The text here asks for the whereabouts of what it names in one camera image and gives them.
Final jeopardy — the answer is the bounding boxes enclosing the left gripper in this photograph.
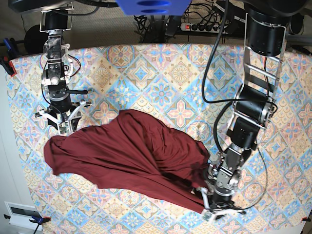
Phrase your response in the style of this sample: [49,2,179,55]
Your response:
[201,168,236,210]

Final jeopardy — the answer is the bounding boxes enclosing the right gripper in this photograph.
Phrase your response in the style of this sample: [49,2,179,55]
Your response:
[45,89,88,134]

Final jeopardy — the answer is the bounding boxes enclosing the maroon t-shirt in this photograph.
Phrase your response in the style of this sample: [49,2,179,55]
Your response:
[43,110,210,213]

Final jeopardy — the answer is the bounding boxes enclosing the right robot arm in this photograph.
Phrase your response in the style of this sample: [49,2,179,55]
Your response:
[36,5,90,134]

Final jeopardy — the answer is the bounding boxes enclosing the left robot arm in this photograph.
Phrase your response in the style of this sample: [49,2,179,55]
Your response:
[202,0,305,214]

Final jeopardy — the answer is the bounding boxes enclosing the black round stool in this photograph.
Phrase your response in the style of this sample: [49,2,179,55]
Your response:
[24,24,48,54]

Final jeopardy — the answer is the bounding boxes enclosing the orange right clamp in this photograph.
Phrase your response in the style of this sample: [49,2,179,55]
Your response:
[301,217,312,222]

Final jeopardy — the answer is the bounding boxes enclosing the patterned tablecloth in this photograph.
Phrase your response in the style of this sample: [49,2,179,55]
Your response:
[2,44,312,234]

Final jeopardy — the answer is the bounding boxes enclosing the blue orange lower clamp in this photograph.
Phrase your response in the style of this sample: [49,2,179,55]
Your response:
[3,214,51,234]

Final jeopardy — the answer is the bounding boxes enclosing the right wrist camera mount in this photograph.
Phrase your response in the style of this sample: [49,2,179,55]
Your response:
[35,100,92,134]

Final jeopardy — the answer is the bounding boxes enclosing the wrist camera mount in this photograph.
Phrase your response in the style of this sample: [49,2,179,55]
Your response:
[35,100,92,134]
[193,187,246,222]

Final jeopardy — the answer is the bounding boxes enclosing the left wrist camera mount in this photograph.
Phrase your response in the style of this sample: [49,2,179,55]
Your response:
[193,187,246,222]

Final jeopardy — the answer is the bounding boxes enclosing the white wall socket plate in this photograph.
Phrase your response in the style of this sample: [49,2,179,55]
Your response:
[4,201,39,230]

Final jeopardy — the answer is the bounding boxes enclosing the tangled black cables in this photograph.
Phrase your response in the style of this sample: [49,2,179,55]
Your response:
[133,14,171,44]

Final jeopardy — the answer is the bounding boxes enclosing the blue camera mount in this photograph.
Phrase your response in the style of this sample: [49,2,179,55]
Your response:
[116,0,191,16]

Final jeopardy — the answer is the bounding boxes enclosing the black power strip red switch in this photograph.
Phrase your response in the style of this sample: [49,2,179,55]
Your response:
[180,23,220,34]

